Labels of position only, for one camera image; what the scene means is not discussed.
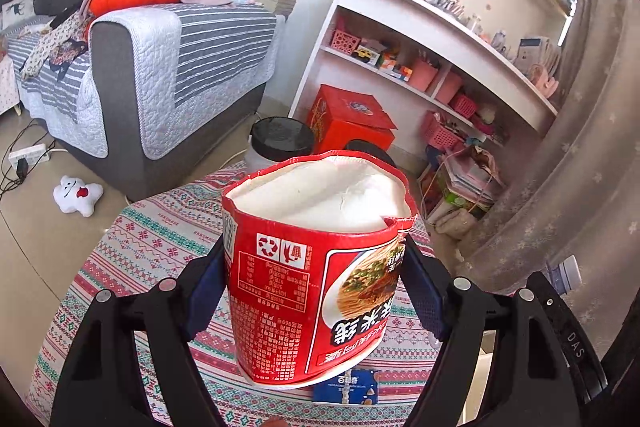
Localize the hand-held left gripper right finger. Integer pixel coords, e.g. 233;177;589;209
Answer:
397;232;586;427

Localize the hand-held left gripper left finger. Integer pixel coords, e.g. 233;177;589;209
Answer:
50;234;238;427

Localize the clear plastic bottle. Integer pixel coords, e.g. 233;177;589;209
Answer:
547;256;583;295

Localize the red instant noodle cup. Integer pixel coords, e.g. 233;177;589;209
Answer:
221;149;418;390

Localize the patterned tablecloth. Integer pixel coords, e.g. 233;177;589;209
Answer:
25;159;441;427

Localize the blue snack packet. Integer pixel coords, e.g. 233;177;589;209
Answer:
312;369;381;406

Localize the plastic jar black lid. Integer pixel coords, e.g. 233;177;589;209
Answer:
345;139;396;168
248;117;316;170

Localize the pink plastic basket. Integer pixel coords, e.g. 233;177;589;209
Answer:
420;111;463;152

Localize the white plush toy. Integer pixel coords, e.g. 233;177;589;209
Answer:
53;175;104;218

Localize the floral lace curtain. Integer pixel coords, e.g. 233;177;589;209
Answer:
460;0;640;308

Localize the red cardboard box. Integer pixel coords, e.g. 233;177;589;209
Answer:
306;84;398;155

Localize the small pink basket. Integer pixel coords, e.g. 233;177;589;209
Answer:
450;93;478;118

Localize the pink storage container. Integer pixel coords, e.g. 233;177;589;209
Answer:
435;71;463;105

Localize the pink pen holder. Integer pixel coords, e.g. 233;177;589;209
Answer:
409;57;440;92

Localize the white power strip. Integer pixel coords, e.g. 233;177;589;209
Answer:
7;144;51;165

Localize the grey sofa striped cover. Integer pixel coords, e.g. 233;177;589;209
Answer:
0;0;287;202

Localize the pink lattice box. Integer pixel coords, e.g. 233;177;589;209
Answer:
331;29;361;52

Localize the white bookshelf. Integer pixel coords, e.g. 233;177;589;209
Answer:
287;0;583;148

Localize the patterned garment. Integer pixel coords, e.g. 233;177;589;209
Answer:
20;9;93;80

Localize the white printed pillow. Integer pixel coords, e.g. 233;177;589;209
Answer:
0;0;36;28

